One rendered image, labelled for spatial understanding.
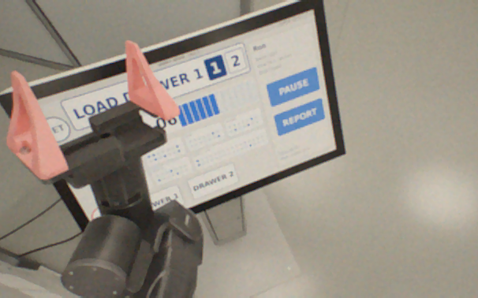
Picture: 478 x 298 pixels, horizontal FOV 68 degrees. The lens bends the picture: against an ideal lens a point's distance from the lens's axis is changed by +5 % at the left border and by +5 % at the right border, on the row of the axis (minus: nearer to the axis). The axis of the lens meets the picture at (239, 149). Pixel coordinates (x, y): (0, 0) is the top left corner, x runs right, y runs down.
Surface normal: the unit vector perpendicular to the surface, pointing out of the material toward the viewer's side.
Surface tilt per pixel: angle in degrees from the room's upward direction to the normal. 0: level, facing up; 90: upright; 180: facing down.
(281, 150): 50
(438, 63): 0
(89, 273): 63
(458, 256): 0
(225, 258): 3
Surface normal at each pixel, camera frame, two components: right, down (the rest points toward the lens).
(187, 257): 0.84, -0.43
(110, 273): -0.02, 0.60
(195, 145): 0.27, 0.36
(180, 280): 0.76, -0.31
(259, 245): -0.01, -0.39
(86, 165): 0.73, 0.40
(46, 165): 0.68, 0.09
